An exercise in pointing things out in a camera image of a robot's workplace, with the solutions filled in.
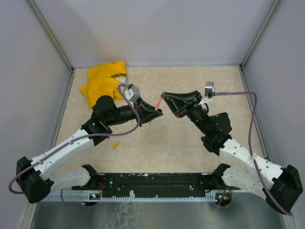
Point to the yellow pen cap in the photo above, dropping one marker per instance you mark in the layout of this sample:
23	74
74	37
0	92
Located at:
115	145

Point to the aluminium frame side rail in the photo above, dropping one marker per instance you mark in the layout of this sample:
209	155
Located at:
256	121

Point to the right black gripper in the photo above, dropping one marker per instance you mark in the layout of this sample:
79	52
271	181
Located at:
179	103

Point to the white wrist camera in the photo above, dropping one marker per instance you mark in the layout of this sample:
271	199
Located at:
209	92
132	93

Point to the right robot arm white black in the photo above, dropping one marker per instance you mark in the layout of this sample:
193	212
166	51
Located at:
238	148

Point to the yellow folded shirt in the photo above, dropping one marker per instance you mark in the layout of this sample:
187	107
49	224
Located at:
104	79

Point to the orange white pen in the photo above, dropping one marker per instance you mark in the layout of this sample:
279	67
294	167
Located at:
158	103

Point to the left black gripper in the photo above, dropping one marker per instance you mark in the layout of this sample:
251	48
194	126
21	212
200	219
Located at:
147	112

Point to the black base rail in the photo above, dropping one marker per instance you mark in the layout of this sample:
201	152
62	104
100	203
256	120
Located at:
162	185

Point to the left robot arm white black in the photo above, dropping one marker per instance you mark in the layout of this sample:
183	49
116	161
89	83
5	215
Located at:
76	140

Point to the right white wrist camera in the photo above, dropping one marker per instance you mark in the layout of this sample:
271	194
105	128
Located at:
209	92

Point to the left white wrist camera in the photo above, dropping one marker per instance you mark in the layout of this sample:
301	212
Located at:
132	93

